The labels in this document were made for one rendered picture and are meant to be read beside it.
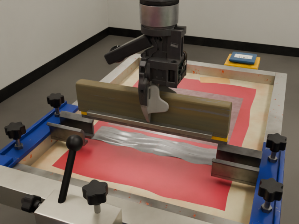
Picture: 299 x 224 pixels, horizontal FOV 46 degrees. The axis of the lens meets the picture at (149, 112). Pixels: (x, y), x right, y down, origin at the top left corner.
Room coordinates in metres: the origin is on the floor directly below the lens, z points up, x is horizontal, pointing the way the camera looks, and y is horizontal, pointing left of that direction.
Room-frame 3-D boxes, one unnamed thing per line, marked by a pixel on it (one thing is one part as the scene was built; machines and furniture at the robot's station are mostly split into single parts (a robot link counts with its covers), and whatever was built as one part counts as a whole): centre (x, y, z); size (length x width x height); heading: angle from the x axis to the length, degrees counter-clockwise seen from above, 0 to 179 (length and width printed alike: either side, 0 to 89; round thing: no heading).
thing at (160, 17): (0.68, -0.02, 1.31); 0.08 x 0.08 x 0.05
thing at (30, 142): (0.75, 0.28, 0.98); 0.30 x 0.05 x 0.07; 159
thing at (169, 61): (0.68, -0.03, 1.23); 0.09 x 0.08 x 0.12; 69
